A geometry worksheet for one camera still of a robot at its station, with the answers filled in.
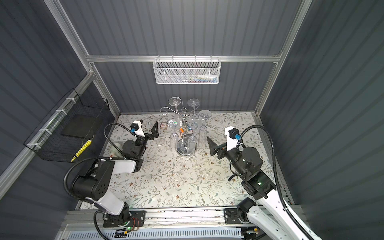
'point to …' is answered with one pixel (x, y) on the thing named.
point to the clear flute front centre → (194, 123)
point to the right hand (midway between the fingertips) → (219, 136)
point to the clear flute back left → (174, 101)
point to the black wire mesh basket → (74, 122)
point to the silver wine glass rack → (186, 147)
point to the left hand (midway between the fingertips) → (148, 121)
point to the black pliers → (231, 177)
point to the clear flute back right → (194, 102)
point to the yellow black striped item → (88, 143)
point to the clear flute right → (204, 114)
